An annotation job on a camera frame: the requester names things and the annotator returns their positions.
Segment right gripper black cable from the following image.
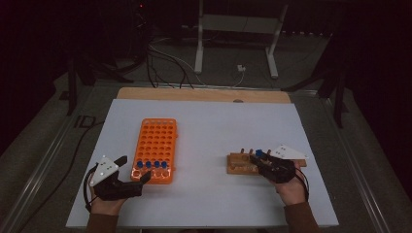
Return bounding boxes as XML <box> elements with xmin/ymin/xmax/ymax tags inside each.
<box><xmin>293</xmin><ymin>166</ymin><xmax>311</xmax><ymax>202</ymax></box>

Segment person's right hand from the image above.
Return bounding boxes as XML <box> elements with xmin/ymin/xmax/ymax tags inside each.
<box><xmin>274</xmin><ymin>161</ymin><xmax>308</xmax><ymax>207</ymax></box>

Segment wooden tube rack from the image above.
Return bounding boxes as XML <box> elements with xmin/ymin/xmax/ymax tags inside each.
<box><xmin>225</xmin><ymin>148</ymin><xmax>308</xmax><ymax>176</ymax></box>

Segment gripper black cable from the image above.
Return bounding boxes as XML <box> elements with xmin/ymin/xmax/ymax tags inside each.
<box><xmin>293</xmin><ymin>166</ymin><xmax>311</xmax><ymax>202</ymax></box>
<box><xmin>83</xmin><ymin>164</ymin><xmax>100</xmax><ymax>214</ymax></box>

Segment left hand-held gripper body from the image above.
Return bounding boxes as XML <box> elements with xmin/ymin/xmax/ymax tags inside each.
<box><xmin>88</xmin><ymin>155</ymin><xmax>144</xmax><ymax>202</ymax></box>

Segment black floor cables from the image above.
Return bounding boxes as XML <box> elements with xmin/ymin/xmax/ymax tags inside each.
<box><xmin>145</xmin><ymin>43</ymin><xmax>196</xmax><ymax>90</ymax></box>

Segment white cable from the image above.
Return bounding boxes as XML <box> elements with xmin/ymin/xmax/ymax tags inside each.
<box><xmin>230</xmin><ymin>70</ymin><xmax>246</xmax><ymax>88</ymax></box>

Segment dark equipment tower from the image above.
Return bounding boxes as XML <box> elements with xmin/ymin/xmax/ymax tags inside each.
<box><xmin>128</xmin><ymin>0</ymin><xmax>153</xmax><ymax>64</ymax></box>

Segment long black floor cable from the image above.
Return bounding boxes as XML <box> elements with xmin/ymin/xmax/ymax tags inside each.
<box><xmin>17</xmin><ymin>120</ymin><xmax>105</xmax><ymax>233</ymax></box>

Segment white metal stand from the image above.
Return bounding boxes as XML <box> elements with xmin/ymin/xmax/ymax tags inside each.
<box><xmin>193</xmin><ymin>0</ymin><xmax>290</xmax><ymax>80</ymax></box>

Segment black tripod stand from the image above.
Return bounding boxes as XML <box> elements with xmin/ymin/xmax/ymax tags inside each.
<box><xmin>59</xmin><ymin>52</ymin><xmax>134</xmax><ymax>117</ymax></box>
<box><xmin>281</xmin><ymin>62</ymin><xmax>350</xmax><ymax>129</ymax></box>

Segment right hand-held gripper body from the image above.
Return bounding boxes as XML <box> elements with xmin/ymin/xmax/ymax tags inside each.
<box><xmin>258</xmin><ymin>144</ymin><xmax>309</xmax><ymax>184</ymax></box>

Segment person's left hand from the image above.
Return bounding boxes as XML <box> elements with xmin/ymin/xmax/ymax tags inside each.
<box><xmin>89</xmin><ymin>191</ymin><xmax>127</xmax><ymax>216</ymax></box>

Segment orange plastic tube rack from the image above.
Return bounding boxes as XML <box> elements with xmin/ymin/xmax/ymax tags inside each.
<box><xmin>130</xmin><ymin>117</ymin><xmax>178</xmax><ymax>185</ymax></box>

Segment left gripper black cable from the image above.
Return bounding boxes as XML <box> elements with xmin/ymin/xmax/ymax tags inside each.
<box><xmin>83</xmin><ymin>164</ymin><xmax>100</xmax><ymax>214</ymax></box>

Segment aluminium rail frame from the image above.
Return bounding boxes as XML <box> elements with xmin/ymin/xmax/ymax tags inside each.
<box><xmin>0</xmin><ymin>81</ymin><xmax>394</xmax><ymax>233</ymax></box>

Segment white table mat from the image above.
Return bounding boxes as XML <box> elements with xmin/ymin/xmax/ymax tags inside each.
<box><xmin>65</xmin><ymin>98</ymin><xmax>340</xmax><ymax>228</ymax></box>

